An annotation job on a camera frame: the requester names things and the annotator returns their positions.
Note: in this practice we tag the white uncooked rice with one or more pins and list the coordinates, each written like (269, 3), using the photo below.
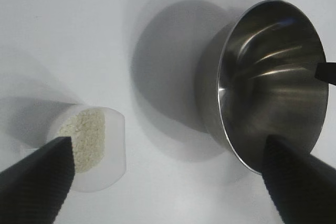
(89, 140)

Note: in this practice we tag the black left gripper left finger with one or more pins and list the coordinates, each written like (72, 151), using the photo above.
(31, 187)

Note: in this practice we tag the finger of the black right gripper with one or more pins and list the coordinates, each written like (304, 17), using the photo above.
(328, 73)

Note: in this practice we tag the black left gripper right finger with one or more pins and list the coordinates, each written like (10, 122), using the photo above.
(302, 187)

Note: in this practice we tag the stainless steel mixing bowl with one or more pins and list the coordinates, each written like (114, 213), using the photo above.
(270, 82)

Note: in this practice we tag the translucent plastic measuring cup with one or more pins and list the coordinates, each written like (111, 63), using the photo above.
(115, 153)

